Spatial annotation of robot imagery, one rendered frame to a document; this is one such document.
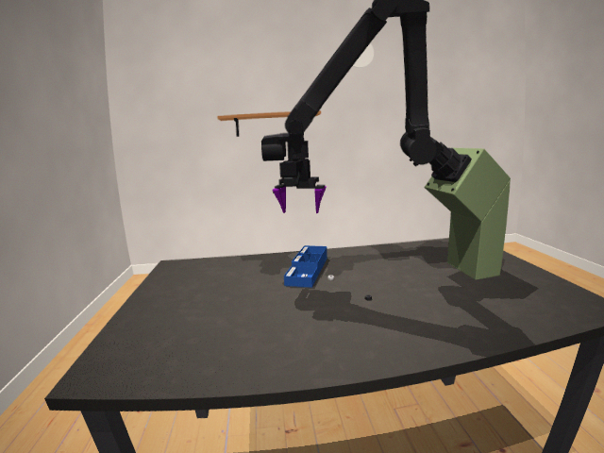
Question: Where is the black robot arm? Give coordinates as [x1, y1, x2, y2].
[261, 0, 472, 186]

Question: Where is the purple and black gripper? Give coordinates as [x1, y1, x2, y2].
[273, 177, 327, 213]

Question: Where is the blue open bin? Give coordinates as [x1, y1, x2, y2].
[284, 245, 327, 288]

